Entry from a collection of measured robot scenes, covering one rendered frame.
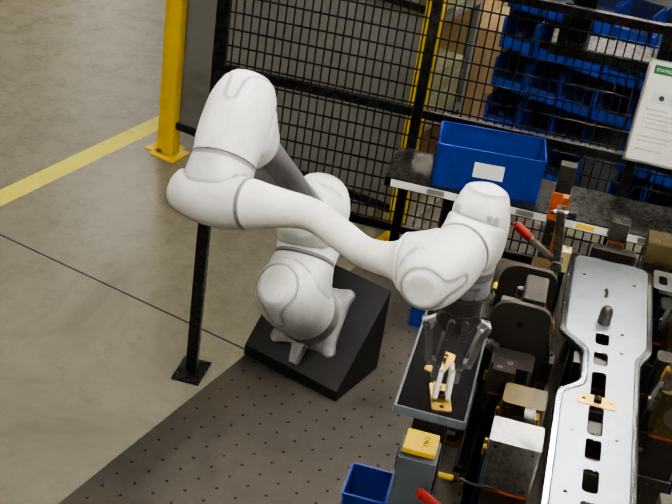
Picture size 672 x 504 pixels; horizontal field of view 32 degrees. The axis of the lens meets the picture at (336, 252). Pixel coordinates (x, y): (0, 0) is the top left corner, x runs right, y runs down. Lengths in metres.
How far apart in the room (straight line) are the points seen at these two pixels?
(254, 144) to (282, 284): 0.55
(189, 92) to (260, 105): 3.11
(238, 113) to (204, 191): 0.17
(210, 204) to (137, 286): 2.36
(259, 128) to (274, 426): 0.84
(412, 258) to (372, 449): 1.03
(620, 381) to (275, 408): 0.83
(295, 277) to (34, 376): 1.57
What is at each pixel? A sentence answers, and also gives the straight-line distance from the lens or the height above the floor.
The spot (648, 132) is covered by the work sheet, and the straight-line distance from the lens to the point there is 3.45.
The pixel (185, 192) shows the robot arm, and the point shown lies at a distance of 2.31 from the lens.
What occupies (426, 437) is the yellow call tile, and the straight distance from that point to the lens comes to 2.17.
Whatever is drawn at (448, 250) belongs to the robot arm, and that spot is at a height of 1.58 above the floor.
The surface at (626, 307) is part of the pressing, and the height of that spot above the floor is 1.00.
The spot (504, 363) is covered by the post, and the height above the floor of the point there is 1.10.
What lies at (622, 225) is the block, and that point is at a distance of 3.26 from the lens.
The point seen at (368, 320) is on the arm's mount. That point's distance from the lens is 2.97.
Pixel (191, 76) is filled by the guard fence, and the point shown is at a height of 0.42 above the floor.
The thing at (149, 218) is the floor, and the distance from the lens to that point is 5.08.
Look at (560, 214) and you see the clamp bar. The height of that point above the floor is 1.21.
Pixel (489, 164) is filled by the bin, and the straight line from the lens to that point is 3.31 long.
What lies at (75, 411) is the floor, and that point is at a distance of 3.99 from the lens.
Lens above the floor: 2.50
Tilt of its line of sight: 30 degrees down
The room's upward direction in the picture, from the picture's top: 9 degrees clockwise
